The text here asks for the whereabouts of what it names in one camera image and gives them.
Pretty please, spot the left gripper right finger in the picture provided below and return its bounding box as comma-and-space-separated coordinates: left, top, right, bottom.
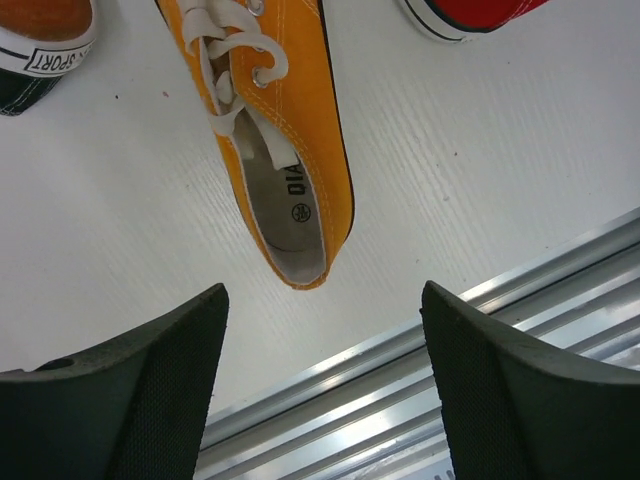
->
421, 281, 639, 479

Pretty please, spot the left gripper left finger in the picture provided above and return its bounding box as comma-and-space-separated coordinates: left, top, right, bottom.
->
1, 284, 229, 479

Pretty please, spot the black sneaker orange sole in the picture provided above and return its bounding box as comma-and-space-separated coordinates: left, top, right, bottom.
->
1, 0, 98, 117

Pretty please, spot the red sneaker front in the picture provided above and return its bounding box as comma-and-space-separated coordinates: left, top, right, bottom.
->
398, 0, 547, 44

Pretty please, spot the aluminium mounting rail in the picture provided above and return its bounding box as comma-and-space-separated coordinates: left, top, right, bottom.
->
195, 211, 639, 479

